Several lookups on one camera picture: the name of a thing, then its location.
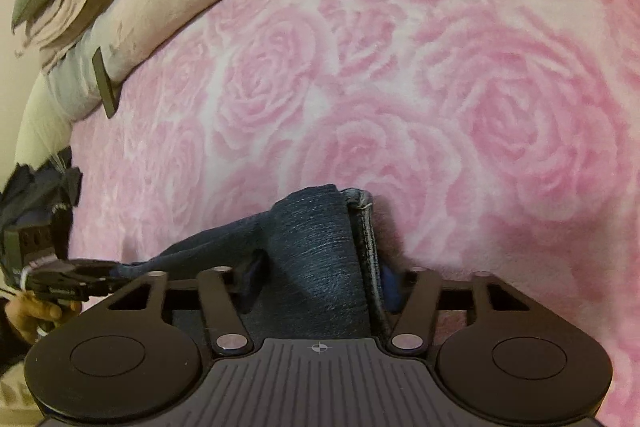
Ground person's left hand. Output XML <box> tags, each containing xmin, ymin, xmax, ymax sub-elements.
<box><xmin>5</xmin><ymin>291</ymin><xmax>82</xmax><ymax>343</ymax></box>

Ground cream pillow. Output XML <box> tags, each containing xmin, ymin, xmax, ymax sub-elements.
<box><xmin>14</xmin><ymin>72</ymin><xmax>77</xmax><ymax>168</ymax></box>

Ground navy garment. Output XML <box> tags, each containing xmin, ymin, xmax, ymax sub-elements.
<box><xmin>0</xmin><ymin>147</ymin><xmax>84</xmax><ymax>230</ymax></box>

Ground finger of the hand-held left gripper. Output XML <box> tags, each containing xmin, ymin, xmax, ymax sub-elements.
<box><xmin>27</xmin><ymin>258</ymin><xmax>122</xmax><ymax>306</ymax></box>

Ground black flat rectangular device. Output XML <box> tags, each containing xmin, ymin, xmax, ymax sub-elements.
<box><xmin>92</xmin><ymin>47</ymin><xmax>121</xmax><ymax>120</ymax></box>

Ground pink rose blanket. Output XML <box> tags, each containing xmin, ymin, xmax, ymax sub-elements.
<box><xmin>65</xmin><ymin>0</ymin><xmax>640</xmax><ymax>427</ymax></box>

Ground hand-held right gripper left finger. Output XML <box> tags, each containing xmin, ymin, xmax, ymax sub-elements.
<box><xmin>102</xmin><ymin>257</ymin><xmax>268</xmax><ymax>354</ymax></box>

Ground blue denim jeans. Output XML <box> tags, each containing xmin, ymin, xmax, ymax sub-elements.
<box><xmin>120</xmin><ymin>184</ymin><xmax>402</xmax><ymax>344</ymax></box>

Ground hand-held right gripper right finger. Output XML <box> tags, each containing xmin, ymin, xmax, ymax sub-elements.
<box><xmin>381</xmin><ymin>263</ymin><xmax>532</xmax><ymax>354</ymax></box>

